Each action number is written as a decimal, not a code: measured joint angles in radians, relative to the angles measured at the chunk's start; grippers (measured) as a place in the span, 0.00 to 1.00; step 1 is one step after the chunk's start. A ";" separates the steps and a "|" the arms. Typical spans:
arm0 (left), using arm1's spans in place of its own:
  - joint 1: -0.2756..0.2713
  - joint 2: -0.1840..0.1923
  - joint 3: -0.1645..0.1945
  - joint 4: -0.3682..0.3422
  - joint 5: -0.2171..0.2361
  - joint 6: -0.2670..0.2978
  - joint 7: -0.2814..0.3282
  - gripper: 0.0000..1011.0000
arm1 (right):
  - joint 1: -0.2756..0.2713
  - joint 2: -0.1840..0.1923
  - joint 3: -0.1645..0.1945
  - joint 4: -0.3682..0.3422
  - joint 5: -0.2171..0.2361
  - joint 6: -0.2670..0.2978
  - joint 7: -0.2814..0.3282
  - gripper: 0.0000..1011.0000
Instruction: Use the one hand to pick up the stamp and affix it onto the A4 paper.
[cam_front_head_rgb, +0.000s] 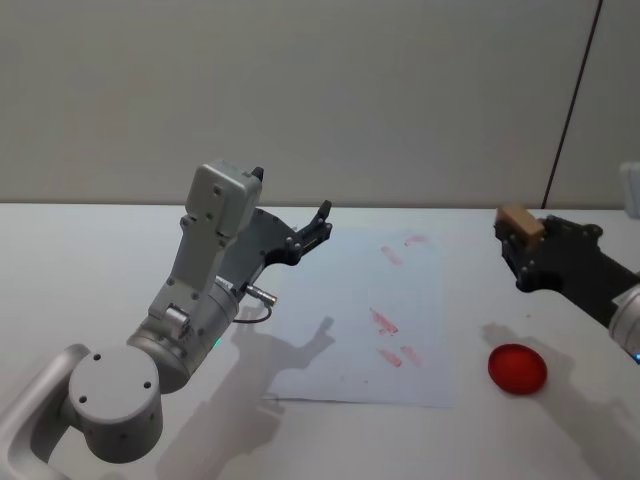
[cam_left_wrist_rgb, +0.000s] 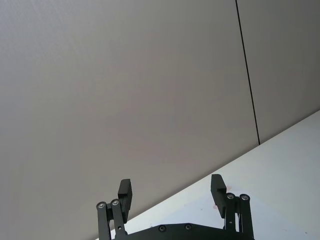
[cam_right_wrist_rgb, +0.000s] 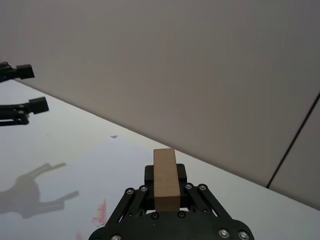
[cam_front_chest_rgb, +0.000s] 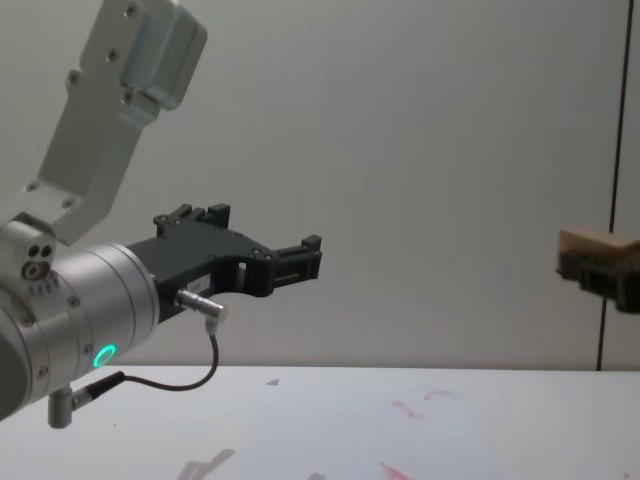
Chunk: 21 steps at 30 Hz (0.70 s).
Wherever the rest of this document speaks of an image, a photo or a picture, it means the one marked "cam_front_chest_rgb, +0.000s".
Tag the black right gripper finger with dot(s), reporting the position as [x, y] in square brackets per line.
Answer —
[607, 282]

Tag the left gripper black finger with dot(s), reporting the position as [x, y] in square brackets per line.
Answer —
[295, 262]
[192, 216]

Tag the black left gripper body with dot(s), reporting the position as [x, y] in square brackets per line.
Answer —
[200, 260]

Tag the tan block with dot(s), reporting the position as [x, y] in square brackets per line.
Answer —
[592, 245]

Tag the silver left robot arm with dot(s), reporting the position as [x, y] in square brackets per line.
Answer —
[95, 295]

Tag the white table cloth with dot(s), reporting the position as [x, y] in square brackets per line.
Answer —
[350, 430]

